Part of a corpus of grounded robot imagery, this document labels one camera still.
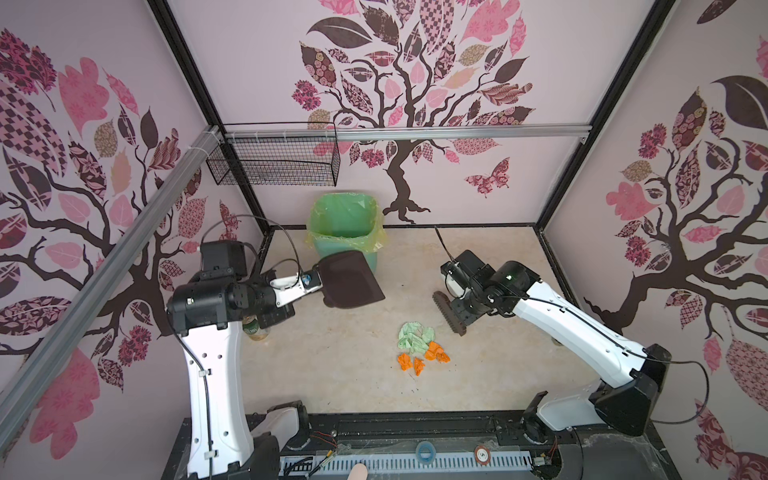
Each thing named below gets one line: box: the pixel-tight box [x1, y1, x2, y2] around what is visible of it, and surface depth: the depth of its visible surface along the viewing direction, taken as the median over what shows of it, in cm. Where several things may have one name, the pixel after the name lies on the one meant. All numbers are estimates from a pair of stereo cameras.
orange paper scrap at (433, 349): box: [424, 341, 444, 361], surface depth 89 cm
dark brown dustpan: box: [313, 251, 386, 309], surface depth 73 cm
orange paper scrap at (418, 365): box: [413, 357, 426, 377], surface depth 86 cm
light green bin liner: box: [305, 192, 387, 252], surface depth 97 cm
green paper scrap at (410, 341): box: [398, 330, 429, 354], surface depth 89 cm
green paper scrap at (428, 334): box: [422, 326, 435, 343], surface depth 92 cm
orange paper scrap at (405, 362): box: [397, 353, 413, 372], surface depth 87 cm
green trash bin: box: [305, 192, 387, 274], surface depth 94 cm
